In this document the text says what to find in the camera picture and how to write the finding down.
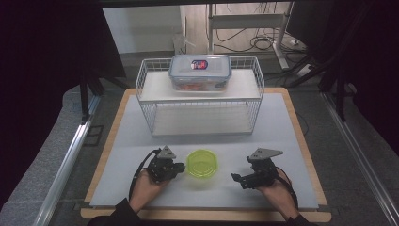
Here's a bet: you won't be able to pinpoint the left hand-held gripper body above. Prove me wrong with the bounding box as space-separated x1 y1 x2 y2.
146 145 177 184

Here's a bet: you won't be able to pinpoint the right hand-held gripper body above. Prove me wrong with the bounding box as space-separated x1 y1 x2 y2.
246 147 285 190

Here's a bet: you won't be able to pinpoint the yellow-green plastic bowl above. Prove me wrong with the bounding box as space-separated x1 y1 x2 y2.
185 149 219 180

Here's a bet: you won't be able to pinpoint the white wire shelf rack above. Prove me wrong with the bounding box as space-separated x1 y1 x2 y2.
135 56 265 138

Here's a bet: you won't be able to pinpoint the clear box with blue lid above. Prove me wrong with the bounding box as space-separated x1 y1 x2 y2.
168 54 233 93

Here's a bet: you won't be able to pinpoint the person's left hand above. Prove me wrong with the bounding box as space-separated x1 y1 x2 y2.
129 169 170 215

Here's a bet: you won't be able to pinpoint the person's right hand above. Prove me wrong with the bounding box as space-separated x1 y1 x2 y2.
255 174 299 221

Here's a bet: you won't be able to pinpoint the light grey table mat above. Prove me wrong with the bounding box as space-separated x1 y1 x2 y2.
89 92 320 210

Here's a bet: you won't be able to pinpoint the black metal stand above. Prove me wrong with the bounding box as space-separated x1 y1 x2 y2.
78 73 106 124

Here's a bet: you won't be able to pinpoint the white power strip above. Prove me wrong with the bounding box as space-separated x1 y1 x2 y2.
295 63 312 78

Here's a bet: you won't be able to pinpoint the black tripod stand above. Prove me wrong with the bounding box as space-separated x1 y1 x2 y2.
281 51 349 123

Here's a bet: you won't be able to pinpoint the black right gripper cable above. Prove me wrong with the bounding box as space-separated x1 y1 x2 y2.
275 166 299 211

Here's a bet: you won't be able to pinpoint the aluminium rail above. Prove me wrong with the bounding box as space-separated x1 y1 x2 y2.
32 93 102 226
322 91 399 226

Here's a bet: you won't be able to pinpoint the black floor cables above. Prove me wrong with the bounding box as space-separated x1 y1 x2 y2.
215 26 285 54

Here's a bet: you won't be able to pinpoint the white metal desk frame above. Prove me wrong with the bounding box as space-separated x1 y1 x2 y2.
206 2 292 71

